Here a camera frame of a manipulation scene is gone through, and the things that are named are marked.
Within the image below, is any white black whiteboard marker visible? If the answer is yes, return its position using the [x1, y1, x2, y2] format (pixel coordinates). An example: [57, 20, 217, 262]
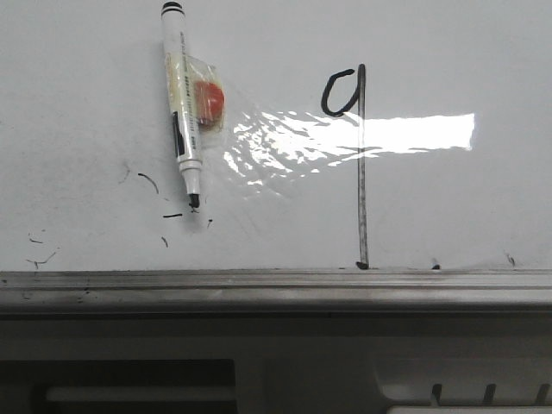
[160, 1, 203, 210]

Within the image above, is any red round magnet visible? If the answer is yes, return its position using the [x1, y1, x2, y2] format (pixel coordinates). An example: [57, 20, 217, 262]
[195, 81, 225, 128]

